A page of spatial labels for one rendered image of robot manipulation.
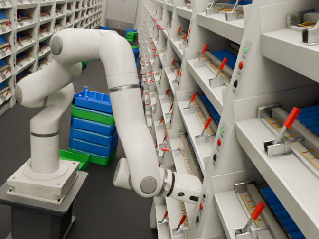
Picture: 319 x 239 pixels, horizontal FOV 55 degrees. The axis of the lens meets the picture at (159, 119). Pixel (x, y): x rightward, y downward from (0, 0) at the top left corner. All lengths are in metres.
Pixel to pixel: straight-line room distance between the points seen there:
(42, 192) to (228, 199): 0.87
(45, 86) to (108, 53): 0.41
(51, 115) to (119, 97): 0.55
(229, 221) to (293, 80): 0.33
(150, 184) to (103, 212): 1.04
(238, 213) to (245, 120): 0.21
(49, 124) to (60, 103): 0.10
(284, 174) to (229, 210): 0.24
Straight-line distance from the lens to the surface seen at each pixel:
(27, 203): 1.42
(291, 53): 0.56
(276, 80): 0.71
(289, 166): 0.55
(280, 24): 0.68
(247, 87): 0.69
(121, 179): 0.87
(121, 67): 0.85
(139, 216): 1.83
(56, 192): 1.38
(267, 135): 0.64
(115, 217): 1.79
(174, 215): 1.31
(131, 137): 0.82
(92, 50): 0.99
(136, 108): 0.85
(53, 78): 1.16
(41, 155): 1.40
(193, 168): 1.19
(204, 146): 0.99
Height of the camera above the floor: 1.15
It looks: 21 degrees down
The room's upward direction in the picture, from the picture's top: 11 degrees clockwise
